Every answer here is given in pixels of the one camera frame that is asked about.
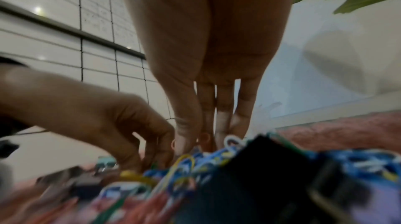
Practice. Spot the person's left hand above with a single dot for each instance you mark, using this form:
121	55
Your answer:
78	104

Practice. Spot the person's right hand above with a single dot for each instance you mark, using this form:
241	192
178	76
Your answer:
203	32

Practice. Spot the mint green binder clip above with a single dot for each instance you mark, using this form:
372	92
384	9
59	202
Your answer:
106	162

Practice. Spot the black binder clip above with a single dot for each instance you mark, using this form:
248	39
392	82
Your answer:
266	181
84	181

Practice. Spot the beige wooden shelf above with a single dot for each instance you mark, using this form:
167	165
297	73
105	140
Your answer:
344	111

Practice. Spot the pink ribbed mat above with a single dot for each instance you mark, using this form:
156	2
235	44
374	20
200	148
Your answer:
344	131

